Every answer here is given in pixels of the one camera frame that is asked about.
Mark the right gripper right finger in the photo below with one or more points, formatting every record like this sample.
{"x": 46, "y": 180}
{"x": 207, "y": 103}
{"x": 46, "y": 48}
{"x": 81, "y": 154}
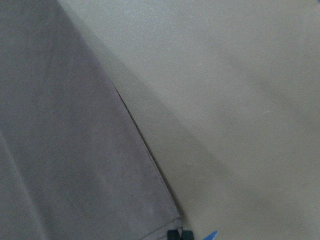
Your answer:
{"x": 187, "y": 235}

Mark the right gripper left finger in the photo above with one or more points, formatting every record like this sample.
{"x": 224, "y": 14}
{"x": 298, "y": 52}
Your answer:
{"x": 173, "y": 234}

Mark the brown t-shirt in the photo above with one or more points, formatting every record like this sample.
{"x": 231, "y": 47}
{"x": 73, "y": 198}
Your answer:
{"x": 73, "y": 165}

